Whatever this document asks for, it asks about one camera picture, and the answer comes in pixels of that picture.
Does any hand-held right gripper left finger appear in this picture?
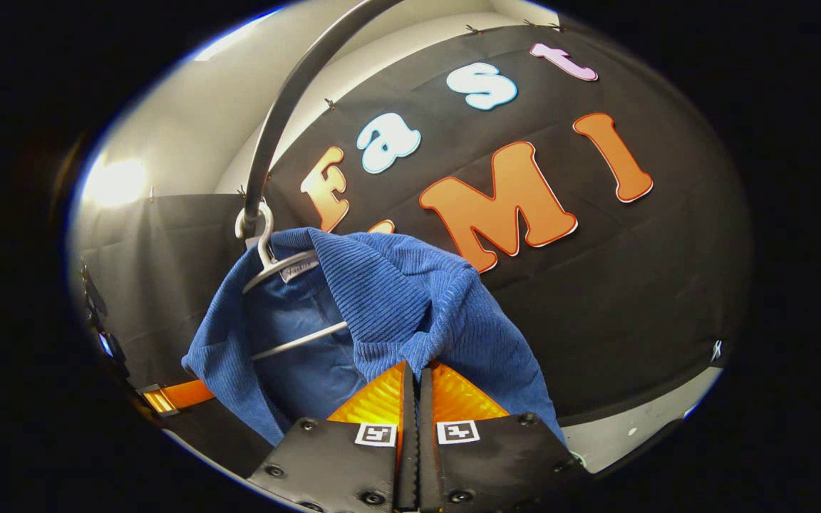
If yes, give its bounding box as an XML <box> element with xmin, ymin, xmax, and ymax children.
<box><xmin>248</xmin><ymin>360</ymin><xmax>417</xmax><ymax>513</ymax></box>

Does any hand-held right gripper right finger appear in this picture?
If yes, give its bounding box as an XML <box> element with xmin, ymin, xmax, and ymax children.
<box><xmin>418</xmin><ymin>360</ymin><xmax>589</xmax><ymax>513</ymax></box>

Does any blue corduroy jacket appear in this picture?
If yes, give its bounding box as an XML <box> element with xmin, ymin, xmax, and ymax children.
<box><xmin>181</xmin><ymin>227</ymin><xmax>567</xmax><ymax>448</ymax></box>

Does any white plastic hanger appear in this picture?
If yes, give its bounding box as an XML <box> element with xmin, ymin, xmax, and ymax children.
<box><xmin>234</xmin><ymin>202</ymin><xmax>349</xmax><ymax>361</ymax></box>

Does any black clothes rack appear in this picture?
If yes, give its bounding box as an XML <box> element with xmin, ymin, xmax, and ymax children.
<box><xmin>242</xmin><ymin>0</ymin><xmax>408</xmax><ymax>218</ymax></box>

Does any ceiling light strip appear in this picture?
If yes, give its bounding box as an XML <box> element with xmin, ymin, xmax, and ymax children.
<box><xmin>83</xmin><ymin>157</ymin><xmax>149</xmax><ymax>209</ymax></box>

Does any black backdrop cloth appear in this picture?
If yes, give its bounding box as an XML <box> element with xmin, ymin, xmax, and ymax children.
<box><xmin>72</xmin><ymin>18</ymin><xmax>753</xmax><ymax>428</ymax></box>

